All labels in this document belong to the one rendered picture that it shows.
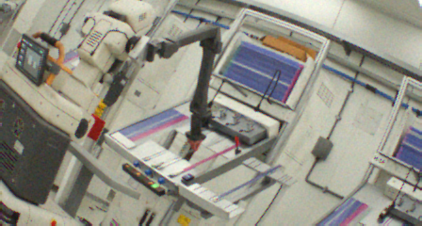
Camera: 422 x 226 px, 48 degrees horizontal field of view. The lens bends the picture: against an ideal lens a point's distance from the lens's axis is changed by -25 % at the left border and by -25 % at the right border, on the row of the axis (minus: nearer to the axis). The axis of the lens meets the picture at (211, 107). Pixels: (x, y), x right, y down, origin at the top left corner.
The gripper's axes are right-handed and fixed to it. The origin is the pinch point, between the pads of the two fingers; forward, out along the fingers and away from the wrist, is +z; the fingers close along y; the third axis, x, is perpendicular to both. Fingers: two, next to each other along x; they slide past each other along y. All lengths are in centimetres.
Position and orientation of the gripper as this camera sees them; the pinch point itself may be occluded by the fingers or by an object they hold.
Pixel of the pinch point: (195, 149)
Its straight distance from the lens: 332.2
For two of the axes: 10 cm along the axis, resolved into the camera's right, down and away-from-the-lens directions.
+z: -0.4, 9.1, 4.0
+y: -6.7, -3.2, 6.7
